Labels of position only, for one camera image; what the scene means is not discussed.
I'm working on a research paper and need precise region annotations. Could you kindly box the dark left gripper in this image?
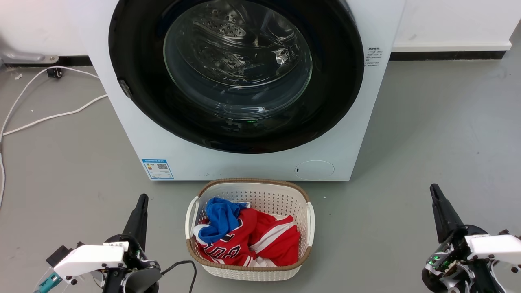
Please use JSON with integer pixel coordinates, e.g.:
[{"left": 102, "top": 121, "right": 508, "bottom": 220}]
[{"left": 102, "top": 194, "right": 162, "bottom": 293}]

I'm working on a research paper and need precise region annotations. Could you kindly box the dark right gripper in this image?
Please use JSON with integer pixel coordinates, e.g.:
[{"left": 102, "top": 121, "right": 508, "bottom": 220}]
[{"left": 421, "top": 184, "right": 506, "bottom": 293}]

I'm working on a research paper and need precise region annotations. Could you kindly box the black round glass washer door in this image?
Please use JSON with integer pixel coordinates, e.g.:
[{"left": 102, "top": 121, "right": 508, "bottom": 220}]
[{"left": 108, "top": 0, "right": 365, "bottom": 155}]

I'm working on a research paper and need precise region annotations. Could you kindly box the white front-load washing machine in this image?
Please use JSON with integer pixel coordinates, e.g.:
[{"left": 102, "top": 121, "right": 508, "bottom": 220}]
[{"left": 67, "top": 0, "right": 407, "bottom": 182}]

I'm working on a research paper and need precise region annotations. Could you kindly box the blue energy label sticker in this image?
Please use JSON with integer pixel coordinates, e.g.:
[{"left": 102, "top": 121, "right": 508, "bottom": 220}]
[{"left": 142, "top": 158, "right": 175, "bottom": 180}]

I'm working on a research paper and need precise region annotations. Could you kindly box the blue garment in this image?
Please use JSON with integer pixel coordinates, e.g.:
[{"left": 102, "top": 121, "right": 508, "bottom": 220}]
[{"left": 198, "top": 197, "right": 251, "bottom": 245}]

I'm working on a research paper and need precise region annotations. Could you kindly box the white perforated laundry basket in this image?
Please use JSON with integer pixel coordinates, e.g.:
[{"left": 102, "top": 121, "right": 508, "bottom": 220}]
[{"left": 185, "top": 178, "right": 316, "bottom": 282}]

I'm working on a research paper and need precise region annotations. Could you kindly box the red basketball jersey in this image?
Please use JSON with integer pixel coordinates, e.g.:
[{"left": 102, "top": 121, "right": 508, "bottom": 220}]
[{"left": 195, "top": 208, "right": 301, "bottom": 267}]

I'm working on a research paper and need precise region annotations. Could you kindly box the small black text sticker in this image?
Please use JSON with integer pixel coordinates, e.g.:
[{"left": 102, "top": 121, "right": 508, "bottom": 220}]
[{"left": 365, "top": 46, "right": 383, "bottom": 68}]

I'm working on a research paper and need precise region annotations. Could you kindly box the thin black cable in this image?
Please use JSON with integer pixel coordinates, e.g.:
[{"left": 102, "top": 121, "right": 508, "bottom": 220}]
[{"left": 160, "top": 260, "right": 198, "bottom": 293}]

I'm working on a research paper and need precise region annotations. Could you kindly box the teal cable connector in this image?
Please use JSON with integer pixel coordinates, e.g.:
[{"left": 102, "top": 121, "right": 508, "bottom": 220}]
[{"left": 33, "top": 273, "right": 62, "bottom": 293}]

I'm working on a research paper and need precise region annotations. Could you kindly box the white power cable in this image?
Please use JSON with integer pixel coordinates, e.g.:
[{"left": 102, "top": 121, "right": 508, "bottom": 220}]
[
  {"left": 0, "top": 94, "right": 109, "bottom": 209},
  {"left": 0, "top": 66, "right": 101, "bottom": 137}
]

